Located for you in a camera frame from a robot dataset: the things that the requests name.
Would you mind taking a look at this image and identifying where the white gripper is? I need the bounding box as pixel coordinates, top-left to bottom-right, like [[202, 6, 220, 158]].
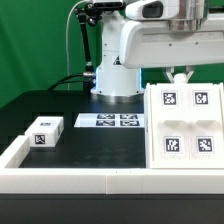
[[119, 0, 224, 83]]

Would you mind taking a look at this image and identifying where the white cabinet body box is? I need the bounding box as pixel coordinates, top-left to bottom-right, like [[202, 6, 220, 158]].
[[144, 76, 224, 169]]

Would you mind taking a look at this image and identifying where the white cabinet top block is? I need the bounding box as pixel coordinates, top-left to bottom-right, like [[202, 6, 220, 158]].
[[25, 116, 64, 147]]

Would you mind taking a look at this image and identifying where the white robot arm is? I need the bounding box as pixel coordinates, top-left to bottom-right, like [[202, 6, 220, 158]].
[[90, 0, 224, 102]]

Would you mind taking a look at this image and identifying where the white U-shaped workspace fence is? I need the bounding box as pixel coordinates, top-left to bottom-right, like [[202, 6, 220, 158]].
[[0, 135, 224, 195]]

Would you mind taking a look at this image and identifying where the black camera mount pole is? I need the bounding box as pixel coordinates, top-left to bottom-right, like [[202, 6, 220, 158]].
[[74, 0, 126, 91]]

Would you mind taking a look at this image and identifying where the white marker base plate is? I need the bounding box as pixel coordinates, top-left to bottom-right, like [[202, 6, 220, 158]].
[[74, 113, 144, 128]]

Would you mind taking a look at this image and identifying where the black cable bundle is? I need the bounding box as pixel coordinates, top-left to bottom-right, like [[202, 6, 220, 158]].
[[46, 73, 96, 93]]

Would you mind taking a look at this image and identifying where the white cable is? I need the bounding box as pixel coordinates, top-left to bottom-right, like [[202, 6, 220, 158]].
[[65, 0, 88, 92]]

